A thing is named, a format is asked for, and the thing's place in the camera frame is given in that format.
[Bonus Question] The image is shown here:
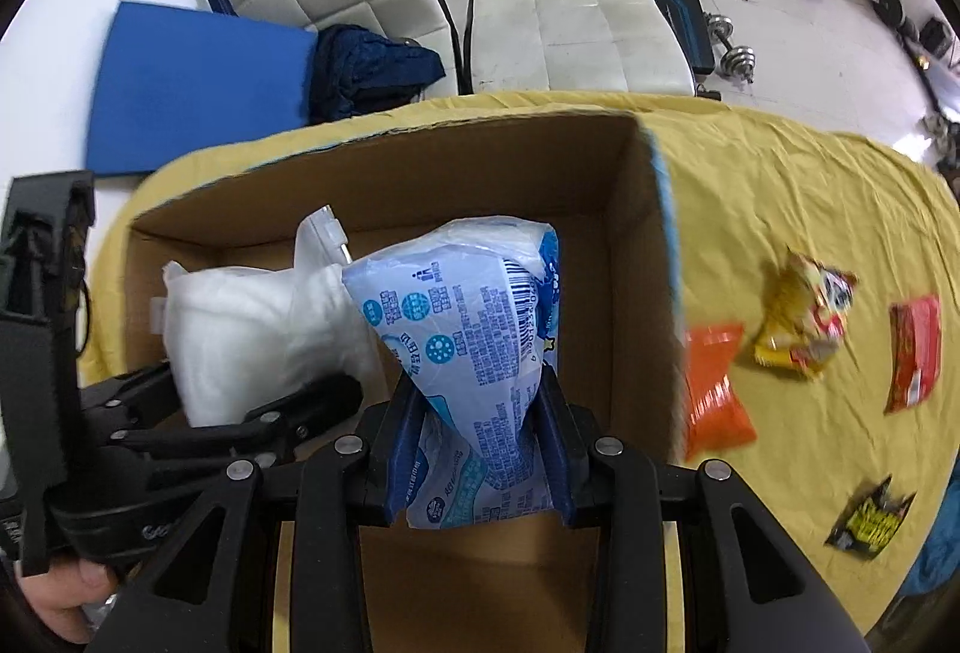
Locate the orange snack bag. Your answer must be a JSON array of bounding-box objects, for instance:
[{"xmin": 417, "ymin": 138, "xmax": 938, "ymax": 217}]
[{"xmin": 685, "ymin": 323, "xmax": 757, "ymax": 461}]

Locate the white powder bag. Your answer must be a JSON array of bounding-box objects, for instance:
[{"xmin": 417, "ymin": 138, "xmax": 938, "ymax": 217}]
[{"xmin": 163, "ymin": 206, "xmax": 387, "ymax": 427}]

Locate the yellow panda snack bag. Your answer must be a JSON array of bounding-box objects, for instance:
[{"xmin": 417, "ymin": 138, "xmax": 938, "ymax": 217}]
[{"xmin": 754, "ymin": 250, "xmax": 857, "ymax": 378}]

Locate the red snack packet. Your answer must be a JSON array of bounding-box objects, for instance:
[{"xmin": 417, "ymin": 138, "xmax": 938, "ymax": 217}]
[{"xmin": 885, "ymin": 293, "xmax": 942, "ymax": 414}]

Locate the blue white wipes pack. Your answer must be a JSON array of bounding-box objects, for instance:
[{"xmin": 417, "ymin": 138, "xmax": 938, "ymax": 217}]
[{"xmin": 343, "ymin": 215, "xmax": 560, "ymax": 529}]

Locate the left hand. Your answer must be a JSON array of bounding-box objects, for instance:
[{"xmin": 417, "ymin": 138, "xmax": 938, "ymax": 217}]
[{"xmin": 14, "ymin": 559, "xmax": 119, "ymax": 645}]

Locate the black shoe shine wipes pack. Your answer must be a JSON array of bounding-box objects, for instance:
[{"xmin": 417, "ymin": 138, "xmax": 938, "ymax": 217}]
[{"xmin": 825, "ymin": 476, "xmax": 916, "ymax": 561}]

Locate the teal blue cloth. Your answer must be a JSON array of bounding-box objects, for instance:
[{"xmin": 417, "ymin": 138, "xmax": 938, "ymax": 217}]
[{"xmin": 898, "ymin": 465, "xmax": 960, "ymax": 596}]

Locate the yellow tablecloth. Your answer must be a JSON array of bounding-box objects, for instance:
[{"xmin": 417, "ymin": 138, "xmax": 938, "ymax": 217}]
[{"xmin": 82, "ymin": 92, "xmax": 958, "ymax": 630}]

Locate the blue foam mat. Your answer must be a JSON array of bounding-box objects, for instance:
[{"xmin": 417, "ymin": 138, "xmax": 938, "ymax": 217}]
[{"xmin": 85, "ymin": 1, "xmax": 316, "ymax": 176}]

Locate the open cardboard box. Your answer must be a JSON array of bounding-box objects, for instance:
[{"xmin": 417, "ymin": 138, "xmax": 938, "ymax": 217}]
[{"xmin": 103, "ymin": 107, "xmax": 683, "ymax": 651}]

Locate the dark blue cloth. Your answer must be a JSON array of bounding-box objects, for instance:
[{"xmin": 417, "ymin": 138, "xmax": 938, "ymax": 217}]
[{"xmin": 308, "ymin": 24, "xmax": 446, "ymax": 125}]

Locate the chrome dumbbell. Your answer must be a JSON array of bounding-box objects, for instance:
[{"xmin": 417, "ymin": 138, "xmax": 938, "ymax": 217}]
[{"xmin": 704, "ymin": 13, "xmax": 757, "ymax": 84}]

